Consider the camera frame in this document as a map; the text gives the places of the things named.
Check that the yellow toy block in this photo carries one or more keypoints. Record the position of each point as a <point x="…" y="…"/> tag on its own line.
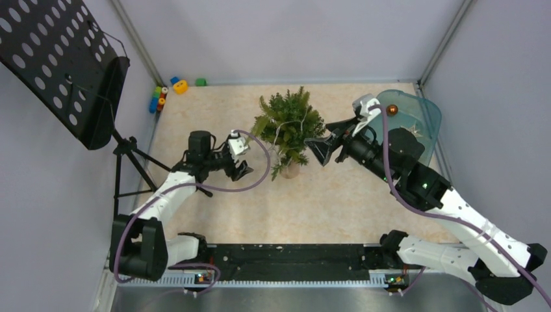
<point x="180" y="87"/>

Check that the black perforated music stand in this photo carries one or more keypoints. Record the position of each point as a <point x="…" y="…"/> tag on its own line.
<point x="60" y="53"/>

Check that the small green christmas tree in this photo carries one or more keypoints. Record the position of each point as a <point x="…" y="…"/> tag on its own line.
<point x="284" y="107"/>

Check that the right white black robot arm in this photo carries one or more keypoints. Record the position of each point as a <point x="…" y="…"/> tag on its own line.
<point x="489" y="260"/>

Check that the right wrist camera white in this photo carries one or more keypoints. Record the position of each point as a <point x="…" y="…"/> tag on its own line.
<point x="366" y="108"/>

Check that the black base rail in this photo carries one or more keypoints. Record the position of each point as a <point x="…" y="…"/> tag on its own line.
<point x="281" y="263"/>

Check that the copper bauble ornament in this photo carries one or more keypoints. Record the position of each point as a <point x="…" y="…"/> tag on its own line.
<point x="392" y="110"/>

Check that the teal plastic tray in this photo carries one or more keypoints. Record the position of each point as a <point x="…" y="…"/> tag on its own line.
<point x="415" y="110"/>

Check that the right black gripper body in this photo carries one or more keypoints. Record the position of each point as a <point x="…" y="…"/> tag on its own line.
<point x="350" y="143"/>

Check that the silver star ornament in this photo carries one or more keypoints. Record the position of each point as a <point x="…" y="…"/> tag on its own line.
<point x="414" y="130"/>

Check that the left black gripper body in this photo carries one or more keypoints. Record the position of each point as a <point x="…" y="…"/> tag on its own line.
<point x="221" y="160"/>

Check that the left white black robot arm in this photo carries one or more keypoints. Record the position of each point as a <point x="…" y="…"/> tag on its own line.
<point x="139" y="247"/>

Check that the stacked colourful brick toy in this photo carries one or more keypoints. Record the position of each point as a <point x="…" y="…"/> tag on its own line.
<point x="158" y="99"/>

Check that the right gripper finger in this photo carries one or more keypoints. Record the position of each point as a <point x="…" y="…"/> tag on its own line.
<point x="322" y="148"/>
<point x="345" y="126"/>

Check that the green toy block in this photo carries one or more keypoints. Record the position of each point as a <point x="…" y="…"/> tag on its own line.
<point x="201" y="82"/>

